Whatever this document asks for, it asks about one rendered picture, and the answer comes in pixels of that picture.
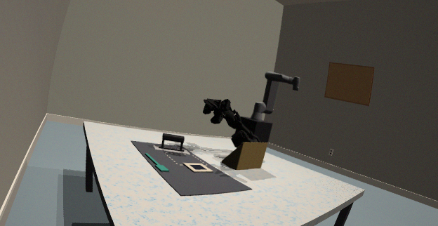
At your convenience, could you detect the beige square tile with black square mark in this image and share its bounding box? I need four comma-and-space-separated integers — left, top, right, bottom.
183, 163, 213, 173

